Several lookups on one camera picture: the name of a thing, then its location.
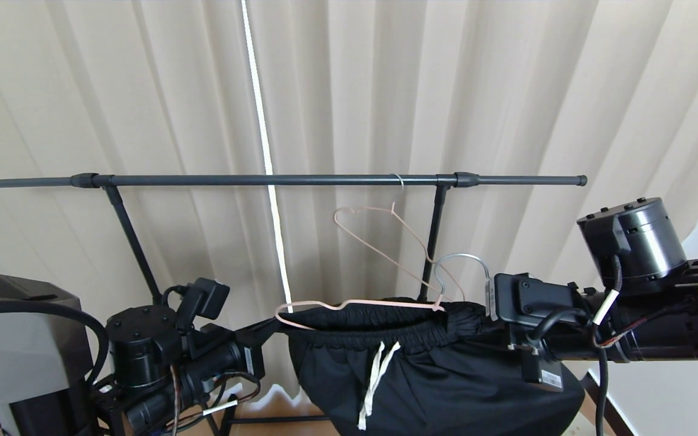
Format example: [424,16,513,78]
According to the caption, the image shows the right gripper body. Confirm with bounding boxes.
[509,308,629,392]

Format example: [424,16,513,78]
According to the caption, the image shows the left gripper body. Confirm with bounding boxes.
[126,341,267,434]

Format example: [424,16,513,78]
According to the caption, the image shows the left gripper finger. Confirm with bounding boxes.
[236,319,282,346]

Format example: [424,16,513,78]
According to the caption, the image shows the pink clothes hanger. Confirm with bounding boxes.
[333,174,466,303]
[274,253,493,332]

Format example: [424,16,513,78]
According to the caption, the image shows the black shorts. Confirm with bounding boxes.
[276,296,586,436]

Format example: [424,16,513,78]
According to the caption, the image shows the black clothes rack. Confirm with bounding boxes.
[0,172,588,436]

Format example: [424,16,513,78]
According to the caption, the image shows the beige curtain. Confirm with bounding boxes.
[0,0,698,418]

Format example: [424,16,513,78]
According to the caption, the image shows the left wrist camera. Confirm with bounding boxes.
[164,277,232,363]

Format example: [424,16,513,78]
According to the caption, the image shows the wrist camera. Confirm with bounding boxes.
[484,272,592,340]
[164,277,232,363]

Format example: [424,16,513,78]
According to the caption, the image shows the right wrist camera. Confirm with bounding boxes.
[484,272,592,340]

